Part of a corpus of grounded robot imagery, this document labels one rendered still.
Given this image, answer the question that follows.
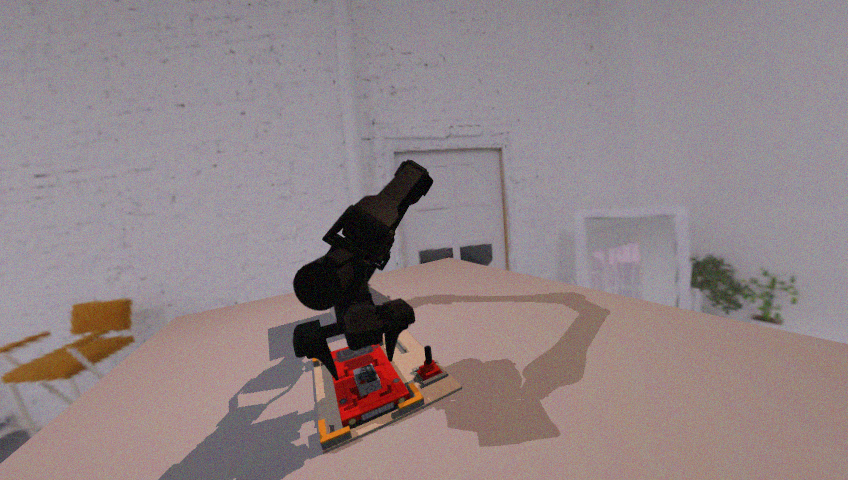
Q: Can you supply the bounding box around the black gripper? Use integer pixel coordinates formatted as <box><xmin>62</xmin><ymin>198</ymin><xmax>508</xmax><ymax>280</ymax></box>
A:
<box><xmin>293</xmin><ymin>280</ymin><xmax>415</xmax><ymax>381</ymax></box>

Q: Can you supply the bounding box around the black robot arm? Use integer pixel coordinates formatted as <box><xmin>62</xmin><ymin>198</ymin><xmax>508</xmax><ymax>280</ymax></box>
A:
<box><xmin>293</xmin><ymin>159</ymin><xmax>434</xmax><ymax>351</ymax></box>

